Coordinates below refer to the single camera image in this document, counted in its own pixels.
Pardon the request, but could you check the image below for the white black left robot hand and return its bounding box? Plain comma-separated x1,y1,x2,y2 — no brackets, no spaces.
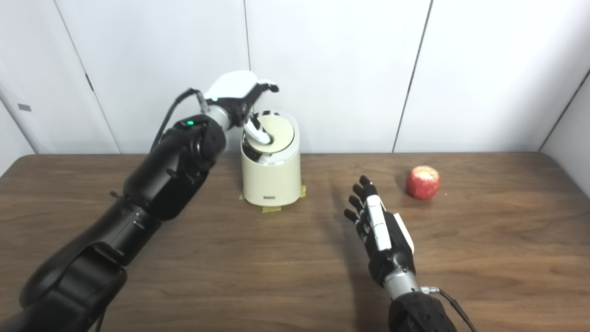
203,70,280,144

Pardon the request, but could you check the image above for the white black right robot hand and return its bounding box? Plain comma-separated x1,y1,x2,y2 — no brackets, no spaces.
344,175,415,287

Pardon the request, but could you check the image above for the red apple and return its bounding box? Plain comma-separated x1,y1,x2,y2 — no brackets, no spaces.
406,166,441,200

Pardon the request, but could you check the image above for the round cream bin lid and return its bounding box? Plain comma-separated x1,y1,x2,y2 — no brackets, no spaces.
243,114,295,153

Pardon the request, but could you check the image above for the cream-colored bin body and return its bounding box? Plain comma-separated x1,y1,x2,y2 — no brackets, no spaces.
240,110,301,207

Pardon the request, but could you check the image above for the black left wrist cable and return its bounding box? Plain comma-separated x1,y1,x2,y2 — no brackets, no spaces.
150,88,211,153

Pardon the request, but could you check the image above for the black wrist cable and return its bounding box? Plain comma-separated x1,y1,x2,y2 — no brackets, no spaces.
150,88,211,153
421,286,478,332

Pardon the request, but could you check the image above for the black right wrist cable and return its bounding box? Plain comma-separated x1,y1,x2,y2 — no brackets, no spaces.
421,286,478,332

